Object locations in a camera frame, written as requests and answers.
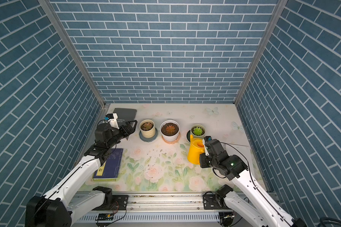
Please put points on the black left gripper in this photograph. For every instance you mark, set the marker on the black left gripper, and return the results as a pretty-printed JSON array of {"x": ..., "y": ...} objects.
[{"x": 126, "y": 134}]

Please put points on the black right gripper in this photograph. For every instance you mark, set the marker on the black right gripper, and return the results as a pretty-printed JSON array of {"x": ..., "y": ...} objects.
[{"x": 202, "y": 162}]

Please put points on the yellow watering can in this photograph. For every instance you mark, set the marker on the yellow watering can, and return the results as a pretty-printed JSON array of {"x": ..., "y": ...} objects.
[{"x": 196, "y": 149}]

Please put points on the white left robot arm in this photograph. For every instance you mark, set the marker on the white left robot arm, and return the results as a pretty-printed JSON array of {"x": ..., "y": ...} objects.
[{"x": 54, "y": 208}]

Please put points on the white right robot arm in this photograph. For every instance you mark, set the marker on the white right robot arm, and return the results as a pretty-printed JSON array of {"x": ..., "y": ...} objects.
[{"x": 261, "y": 210}]

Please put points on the bright green succulent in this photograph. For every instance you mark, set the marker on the bright green succulent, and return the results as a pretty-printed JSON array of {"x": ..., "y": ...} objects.
[{"x": 198, "y": 131}]

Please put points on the pink-green succulent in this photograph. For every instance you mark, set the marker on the pink-green succulent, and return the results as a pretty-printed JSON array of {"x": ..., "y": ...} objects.
[{"x": 147, "y": 126}]

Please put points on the red succulent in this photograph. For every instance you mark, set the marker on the red succulent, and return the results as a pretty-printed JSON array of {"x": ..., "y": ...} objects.
[{"x": 170, "y": 130}]

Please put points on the green plant pot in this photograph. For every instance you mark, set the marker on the green plant pot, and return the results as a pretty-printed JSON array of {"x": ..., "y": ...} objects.
[{"x": 198, "y": 125}]

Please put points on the navy blue book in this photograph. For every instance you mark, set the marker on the navy blue book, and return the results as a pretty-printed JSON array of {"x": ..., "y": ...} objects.
[{"x": 110, "y": 169}]

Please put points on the grey-blue saucer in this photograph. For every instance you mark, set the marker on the grey-blue saucer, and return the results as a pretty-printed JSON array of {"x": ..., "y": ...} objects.
[{"x": 148, "y": 139}]

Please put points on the cream ribbed plant pot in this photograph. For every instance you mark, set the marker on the cream ribbed plant pot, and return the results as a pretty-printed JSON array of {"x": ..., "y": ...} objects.
[{"x": 150, "y": 133}]

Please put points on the pink saucer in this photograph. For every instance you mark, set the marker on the pink saucer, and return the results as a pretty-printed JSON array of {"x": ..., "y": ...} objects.
[{"x": 172, "y": 142}]

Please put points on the white plant pot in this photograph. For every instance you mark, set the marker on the white plant pot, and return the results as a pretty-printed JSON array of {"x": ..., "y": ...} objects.
[{"x": 163, "y": 132}]

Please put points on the green circuit board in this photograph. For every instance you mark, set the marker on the green circuit board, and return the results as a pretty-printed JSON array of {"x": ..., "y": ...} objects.
[{"x": 105, "y": 217}]

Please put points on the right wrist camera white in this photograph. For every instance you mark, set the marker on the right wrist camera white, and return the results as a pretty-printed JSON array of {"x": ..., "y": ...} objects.
[{"x": 207, "y": 138}]

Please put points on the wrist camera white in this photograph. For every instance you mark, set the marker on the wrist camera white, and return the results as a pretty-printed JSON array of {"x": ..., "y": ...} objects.
[
  {"x": 112, "y": 120},
  {"x": 207, "y": 138}
]

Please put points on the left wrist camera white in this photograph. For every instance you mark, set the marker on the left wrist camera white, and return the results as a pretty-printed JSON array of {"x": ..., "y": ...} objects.
[{"x": 112, "y": 120}]

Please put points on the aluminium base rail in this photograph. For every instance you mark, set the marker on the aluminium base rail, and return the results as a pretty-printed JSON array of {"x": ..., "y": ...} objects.
[{"x": 164, "y": 208}]

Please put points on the aluminium corner post left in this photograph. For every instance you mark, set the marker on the aluminium corner post left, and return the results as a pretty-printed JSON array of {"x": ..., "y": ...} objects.
[{"x": 58, "y": 26}]

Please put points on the aluminium corner post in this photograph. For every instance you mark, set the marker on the aluminium corner post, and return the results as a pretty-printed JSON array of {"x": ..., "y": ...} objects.
[
  {"x": 261, "y": 47},
  {"x": 58, "y": 26}
]

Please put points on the aluminium corner post right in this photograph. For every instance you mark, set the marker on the aluminium corner post right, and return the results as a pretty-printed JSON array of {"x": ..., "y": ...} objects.
[{"x": 261, "y": 47}]

